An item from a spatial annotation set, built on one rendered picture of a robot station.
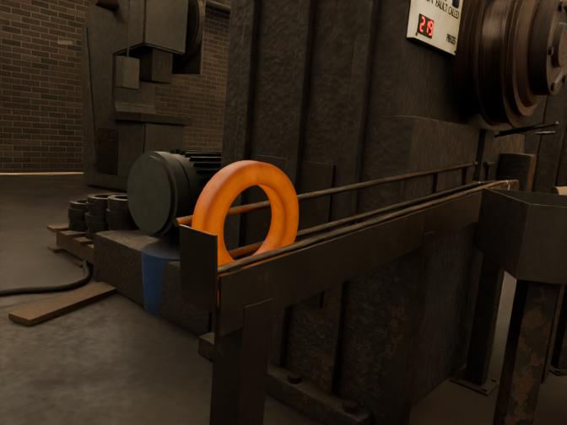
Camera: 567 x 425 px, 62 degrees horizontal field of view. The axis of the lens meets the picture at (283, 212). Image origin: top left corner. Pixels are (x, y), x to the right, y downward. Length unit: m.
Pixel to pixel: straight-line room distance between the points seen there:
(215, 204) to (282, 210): 0.13
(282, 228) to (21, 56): 6.41
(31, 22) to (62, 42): 0.41
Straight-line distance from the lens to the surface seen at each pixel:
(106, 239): 2.42
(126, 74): 5.20
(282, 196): 0.71
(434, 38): 1.38
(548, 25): 1.52
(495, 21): 1.47
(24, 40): 7.04
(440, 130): 1.37
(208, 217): 0.63
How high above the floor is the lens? 0.81
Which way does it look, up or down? 10 degrees down
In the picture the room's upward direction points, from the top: 5 degrees clockwise
